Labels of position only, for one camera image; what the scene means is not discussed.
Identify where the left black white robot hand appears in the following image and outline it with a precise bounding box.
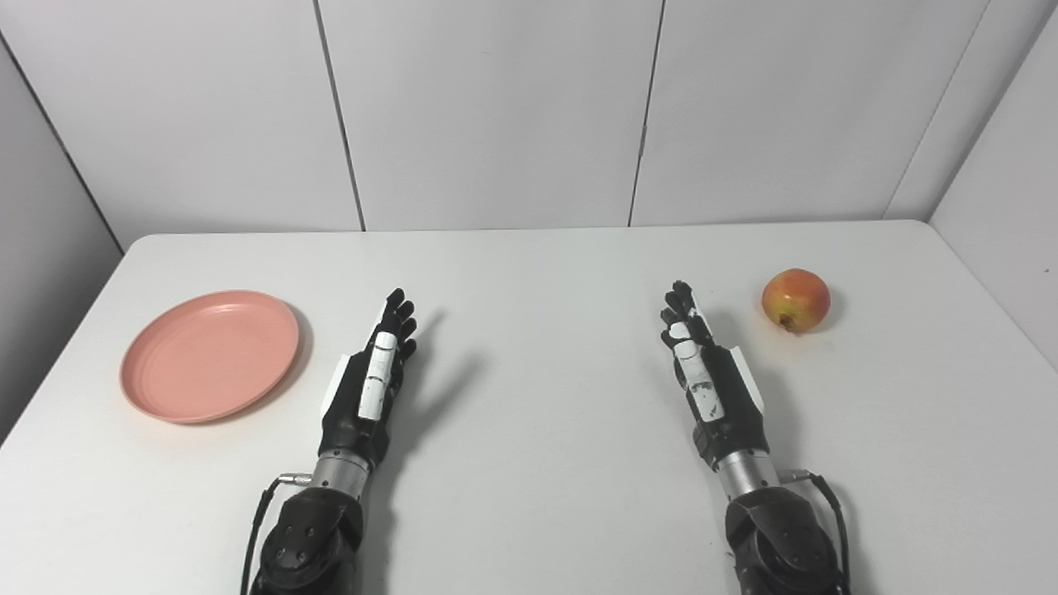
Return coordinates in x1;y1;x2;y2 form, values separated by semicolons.
318;288;418;470

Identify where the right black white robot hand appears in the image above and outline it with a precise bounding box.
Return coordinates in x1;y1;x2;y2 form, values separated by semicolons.
660;280;771;470

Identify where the red yellow apple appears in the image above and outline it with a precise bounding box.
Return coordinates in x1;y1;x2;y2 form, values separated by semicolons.
761;268;832;336

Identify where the pink plastic plate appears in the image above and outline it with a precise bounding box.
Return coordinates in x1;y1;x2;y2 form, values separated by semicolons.
120;290;301;425

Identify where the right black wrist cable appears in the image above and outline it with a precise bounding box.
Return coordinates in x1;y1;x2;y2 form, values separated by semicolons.
779;469;852;595

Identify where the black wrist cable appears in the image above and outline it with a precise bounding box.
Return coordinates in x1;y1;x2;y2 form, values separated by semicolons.
241;472;313;595
779;469;852;595

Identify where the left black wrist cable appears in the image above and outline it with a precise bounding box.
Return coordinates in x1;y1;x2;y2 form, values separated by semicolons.
241;472;313;595

